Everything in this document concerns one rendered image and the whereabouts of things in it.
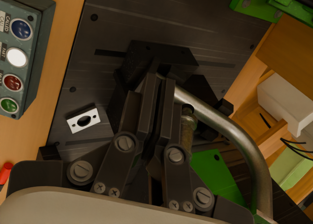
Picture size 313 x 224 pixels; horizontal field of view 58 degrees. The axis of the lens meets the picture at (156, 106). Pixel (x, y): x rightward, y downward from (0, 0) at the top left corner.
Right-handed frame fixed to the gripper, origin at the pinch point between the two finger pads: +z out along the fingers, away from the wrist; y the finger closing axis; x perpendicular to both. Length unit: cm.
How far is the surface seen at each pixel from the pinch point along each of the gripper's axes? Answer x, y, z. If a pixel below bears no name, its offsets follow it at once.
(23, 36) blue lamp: -10.5, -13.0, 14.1
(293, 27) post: -17, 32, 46
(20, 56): -12.8, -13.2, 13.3
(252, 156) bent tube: -22.8, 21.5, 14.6
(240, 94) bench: -40, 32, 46
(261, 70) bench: -33, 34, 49
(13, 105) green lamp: -19.4, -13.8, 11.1
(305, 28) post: -15, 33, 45
